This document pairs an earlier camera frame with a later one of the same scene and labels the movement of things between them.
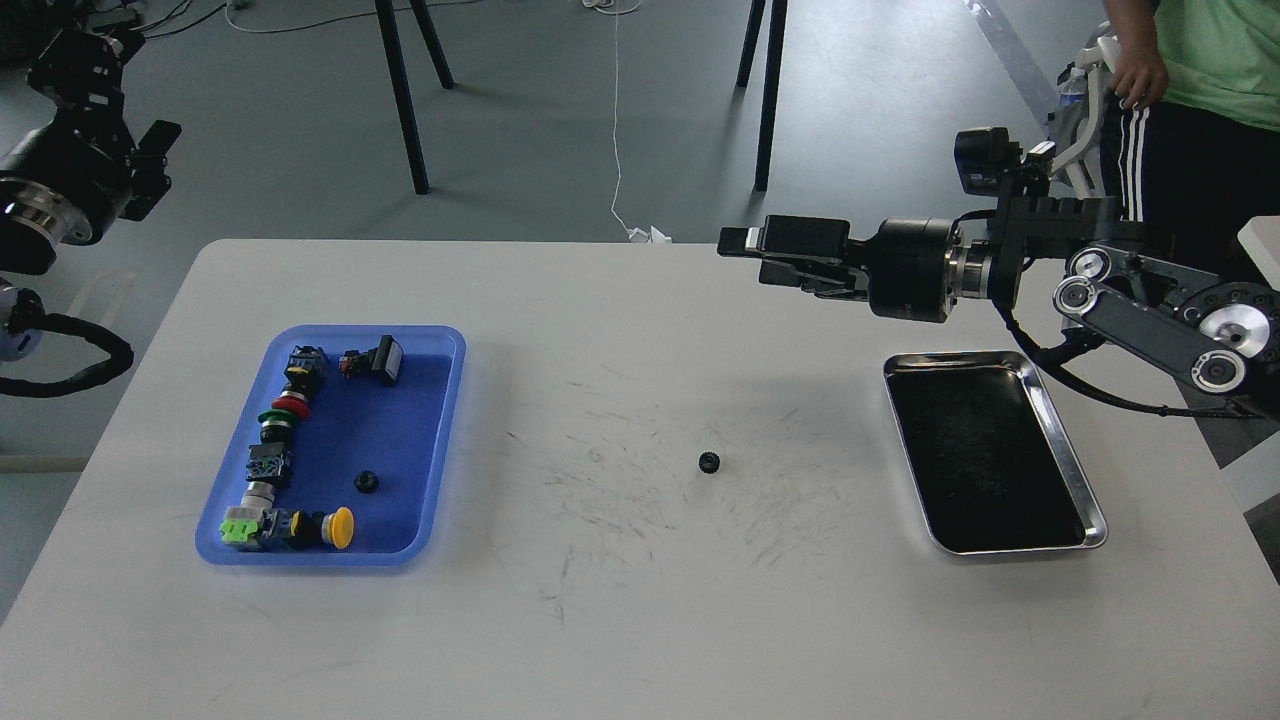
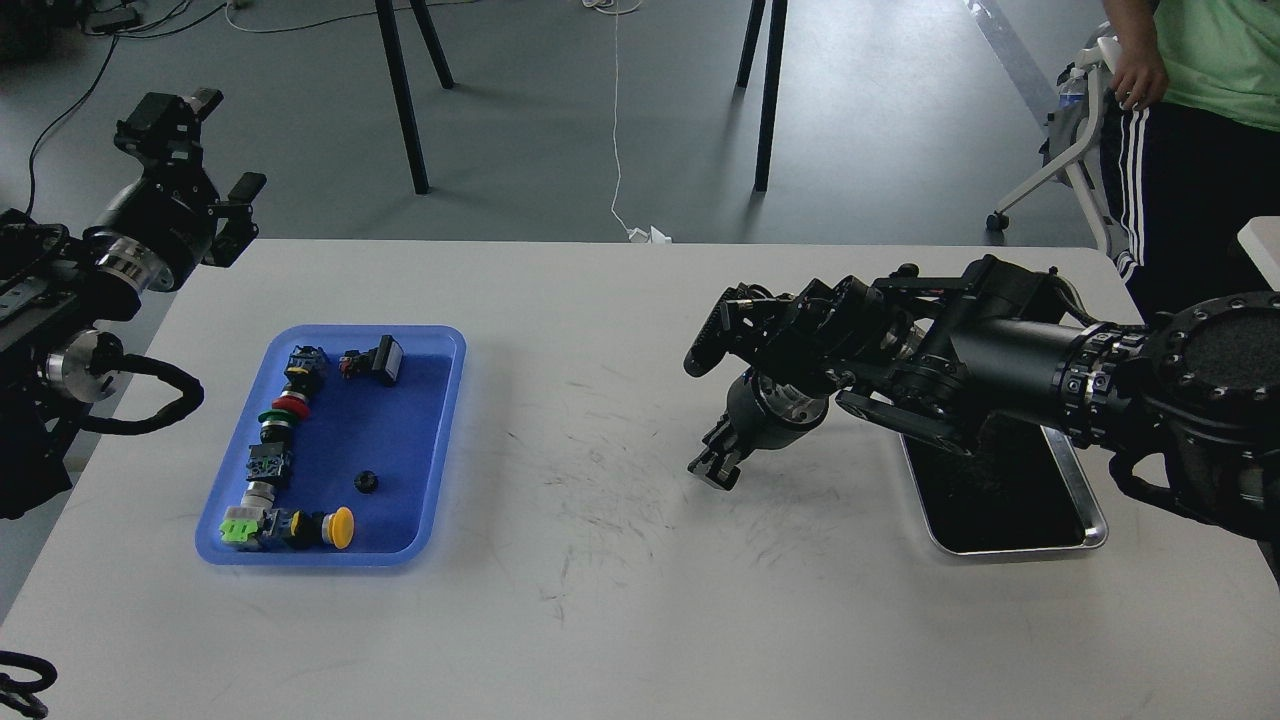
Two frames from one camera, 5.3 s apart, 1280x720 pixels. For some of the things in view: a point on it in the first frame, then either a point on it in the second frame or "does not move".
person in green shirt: (1192, 148) does not move
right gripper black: (907, 271) to (765, 413)
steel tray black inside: (993, 464) does not move
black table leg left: (389, 26) does not move
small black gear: (366, 481) does not move
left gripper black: (65, 183) to (170, 221)
